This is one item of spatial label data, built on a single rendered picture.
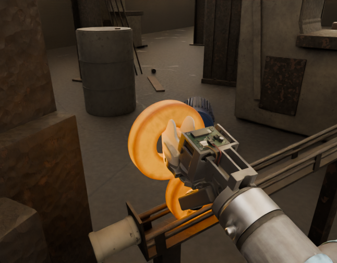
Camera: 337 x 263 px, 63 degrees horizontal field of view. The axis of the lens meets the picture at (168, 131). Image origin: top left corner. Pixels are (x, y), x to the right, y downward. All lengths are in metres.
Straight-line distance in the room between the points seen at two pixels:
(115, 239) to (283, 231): 0.33
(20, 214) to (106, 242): 0.17
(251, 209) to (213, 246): 1.15
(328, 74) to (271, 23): 0.64
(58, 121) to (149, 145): 0.22
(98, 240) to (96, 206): 1.19
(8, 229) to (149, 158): 0.24
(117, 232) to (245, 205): 0.29
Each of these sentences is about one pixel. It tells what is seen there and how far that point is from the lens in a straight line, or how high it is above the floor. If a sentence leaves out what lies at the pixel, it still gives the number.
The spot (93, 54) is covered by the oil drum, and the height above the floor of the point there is 0.66.
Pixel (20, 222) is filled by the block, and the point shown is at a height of 0.80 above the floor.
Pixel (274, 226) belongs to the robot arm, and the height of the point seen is 0.86.
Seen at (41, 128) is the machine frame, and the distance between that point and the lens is 0.60.
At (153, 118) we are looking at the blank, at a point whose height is 0.91.
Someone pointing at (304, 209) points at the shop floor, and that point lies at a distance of 1.86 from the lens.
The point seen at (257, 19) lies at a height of 0.99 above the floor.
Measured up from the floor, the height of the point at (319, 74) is 0.58.
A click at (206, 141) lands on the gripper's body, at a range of 0.41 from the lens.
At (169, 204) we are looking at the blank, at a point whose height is 0.71.
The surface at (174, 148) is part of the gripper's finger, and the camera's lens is 0.47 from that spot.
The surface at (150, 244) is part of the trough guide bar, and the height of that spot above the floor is 0.65.
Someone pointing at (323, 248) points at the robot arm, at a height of 0.76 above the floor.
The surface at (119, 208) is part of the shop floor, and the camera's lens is 1.71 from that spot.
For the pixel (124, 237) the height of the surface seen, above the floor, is 0.69.
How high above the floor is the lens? 1.09
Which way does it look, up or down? 25 degrees down
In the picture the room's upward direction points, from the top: straight up
